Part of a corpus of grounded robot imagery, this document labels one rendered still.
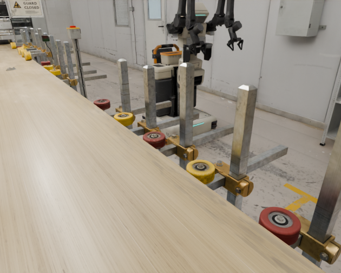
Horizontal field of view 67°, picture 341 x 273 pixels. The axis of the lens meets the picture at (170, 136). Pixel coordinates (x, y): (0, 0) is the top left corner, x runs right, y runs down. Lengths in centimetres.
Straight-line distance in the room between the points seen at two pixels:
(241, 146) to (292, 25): 280
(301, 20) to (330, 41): 41
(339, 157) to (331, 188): 7
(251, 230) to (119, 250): 26
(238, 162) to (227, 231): 26
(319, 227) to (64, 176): 64
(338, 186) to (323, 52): 297
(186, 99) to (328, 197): 49
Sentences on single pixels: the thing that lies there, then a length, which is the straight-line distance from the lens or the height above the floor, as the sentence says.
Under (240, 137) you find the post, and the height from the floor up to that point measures 99.
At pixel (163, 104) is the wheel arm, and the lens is 149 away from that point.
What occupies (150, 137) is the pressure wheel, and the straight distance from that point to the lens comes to 90.
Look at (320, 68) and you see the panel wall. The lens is 354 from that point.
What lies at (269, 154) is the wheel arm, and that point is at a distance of 96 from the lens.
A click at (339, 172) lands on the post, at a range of 60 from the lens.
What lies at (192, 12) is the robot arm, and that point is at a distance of 220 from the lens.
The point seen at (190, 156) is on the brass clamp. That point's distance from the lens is 93.
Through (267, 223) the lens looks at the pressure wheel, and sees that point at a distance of 58.
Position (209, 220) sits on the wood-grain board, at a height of 90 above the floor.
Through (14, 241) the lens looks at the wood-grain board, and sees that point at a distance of 61.
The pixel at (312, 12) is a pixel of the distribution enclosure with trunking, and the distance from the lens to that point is 335.
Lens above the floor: 129
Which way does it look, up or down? 26 degrees down
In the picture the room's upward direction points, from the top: 1 degrees counter-clockwise
